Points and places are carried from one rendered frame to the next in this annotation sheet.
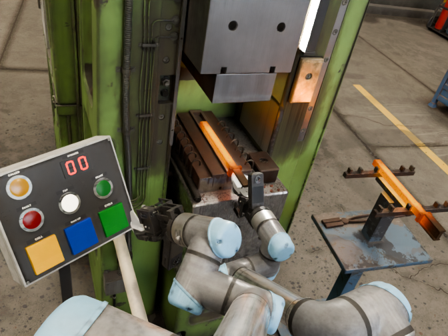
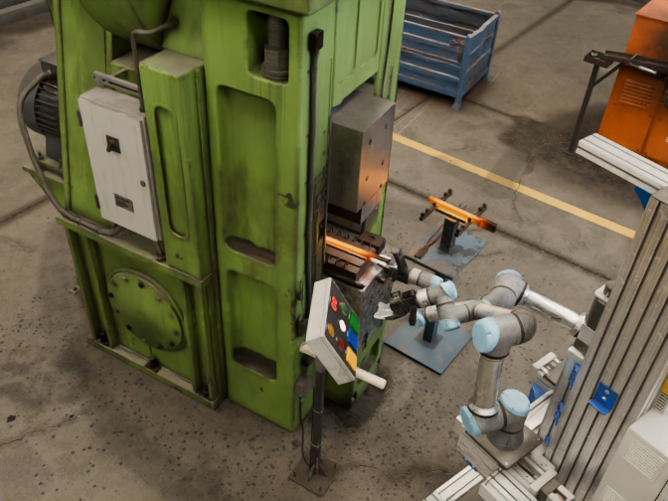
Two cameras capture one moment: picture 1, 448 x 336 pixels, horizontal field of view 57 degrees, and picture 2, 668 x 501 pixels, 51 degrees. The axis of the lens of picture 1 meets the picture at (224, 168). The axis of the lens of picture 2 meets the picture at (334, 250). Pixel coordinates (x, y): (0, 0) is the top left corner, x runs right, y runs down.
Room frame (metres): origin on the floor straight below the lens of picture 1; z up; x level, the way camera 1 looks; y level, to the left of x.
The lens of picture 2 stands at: (-0.88, 1.53, 3.16)
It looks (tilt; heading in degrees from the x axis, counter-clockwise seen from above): 40 degrees down; 326
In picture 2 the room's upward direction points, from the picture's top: 3 degrees clockwise
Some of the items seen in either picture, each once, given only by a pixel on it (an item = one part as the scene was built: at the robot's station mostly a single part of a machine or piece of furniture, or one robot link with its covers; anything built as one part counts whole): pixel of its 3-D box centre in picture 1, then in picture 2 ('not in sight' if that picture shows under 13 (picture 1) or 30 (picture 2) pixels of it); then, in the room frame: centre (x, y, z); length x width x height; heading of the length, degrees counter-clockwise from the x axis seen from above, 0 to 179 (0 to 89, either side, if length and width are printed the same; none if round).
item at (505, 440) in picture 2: not in sight; (506, 426); (0.14, -0.03, 0.87); 0.15 x 0.15 x 0.10
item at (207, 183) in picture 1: (205, 147); (327, 250); (1.33, 0.09, 0.96); 0.42 x 0.20 x 0.09; 29
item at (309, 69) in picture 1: (305, 81); not in sight; (1.41, -0.23, 1.27); 0.09 x 0.02 x 0.17; 119
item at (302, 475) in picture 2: not in sight; (314, 467); (0.81, 0.44, 0.05); 0.22 x 0.22 x 0.09; 29
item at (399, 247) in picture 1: (370, 237); (446, 249); (1.25, -0.64, 0.74); 0.40 x 0.30 x 0.02; 112
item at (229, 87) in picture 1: (219, 59); (331, 190); (1.33, 0.09, 1.32); 0.42 x 0.20 x 0.10; 29
